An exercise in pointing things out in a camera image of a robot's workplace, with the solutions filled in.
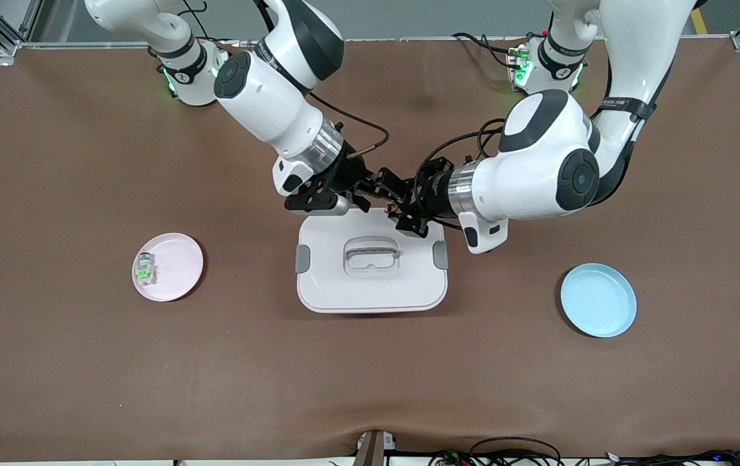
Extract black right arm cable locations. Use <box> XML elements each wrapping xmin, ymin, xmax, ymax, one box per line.
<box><xmin>309</xmin><ymin>94</ymin><xmax>389</xmax><ymax>159</ymax></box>

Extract pink round plate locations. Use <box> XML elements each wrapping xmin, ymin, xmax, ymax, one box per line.
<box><xmin>132</xmin><ymin>232</ymin><xmax>204</xmax><ymax>303</ymax></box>

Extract white lidded storage box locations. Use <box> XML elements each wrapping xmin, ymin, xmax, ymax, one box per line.
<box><xmin>296</xmin><ymin>207</ymin><xmax>450</xmax><ymax>315</ymax></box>

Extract black cable bundle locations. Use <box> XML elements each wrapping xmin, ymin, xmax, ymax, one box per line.
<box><xmin>428</xmin><ymin>437</ymin><xmax>740</xmax><ymax>466</ymax></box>

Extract white box lid handle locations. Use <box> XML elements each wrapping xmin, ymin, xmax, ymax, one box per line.
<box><xmin>343</xmin><ymin>237</ymin><xmax>401</xmax><ymax>278</ymax></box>

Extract small green-labelled clear bottle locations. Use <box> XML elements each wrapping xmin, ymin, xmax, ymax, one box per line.
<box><xmin>136</xmin><ymin>252</ymin><xmax>156</xmax><ymax>287</ymax></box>

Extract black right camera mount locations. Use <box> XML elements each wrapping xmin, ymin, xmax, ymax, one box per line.
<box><xmin>285</xmin><ymin>181</ymin><xmax>335</xmax><ymax>214</ymax></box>

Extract aluminium frame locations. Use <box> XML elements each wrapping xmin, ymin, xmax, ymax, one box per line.
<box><xmin>0</xmin><ymin>0</ymin><xmax>740</xmax><ymax>65</ymax></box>

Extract black base cables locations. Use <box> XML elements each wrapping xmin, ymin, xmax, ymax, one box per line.
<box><xmin>453</xmin><ymin>32</ymin><xmax>526</xmax><ymax>69</ymax></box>

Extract light blue round plate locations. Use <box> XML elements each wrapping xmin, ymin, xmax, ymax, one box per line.
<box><xmin>560</xmin><ymin>263</ymin><xmax>638</xmax><ymax>338</ymax></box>

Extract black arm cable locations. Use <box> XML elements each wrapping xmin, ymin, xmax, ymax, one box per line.
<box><xmin>309</xmin><ymin>94</ymin><xmax>389</xmax><ymax>159</ymax></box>
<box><xmin>412</xmin><ymin>118</ymin><xmax>506</xmax><ymax>230</ymax></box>

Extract grey table edge bracket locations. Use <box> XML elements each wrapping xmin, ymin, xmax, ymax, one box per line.
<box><xmin>354</xmin><ymin>430</ymin><xmax>398</xmax><ymax>466</ymax></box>

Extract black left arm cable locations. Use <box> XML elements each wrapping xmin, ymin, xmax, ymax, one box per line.
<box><xmin>412</xmin><ymin>118</ymin><xmax>506</xmax><ymax>230</ymax></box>

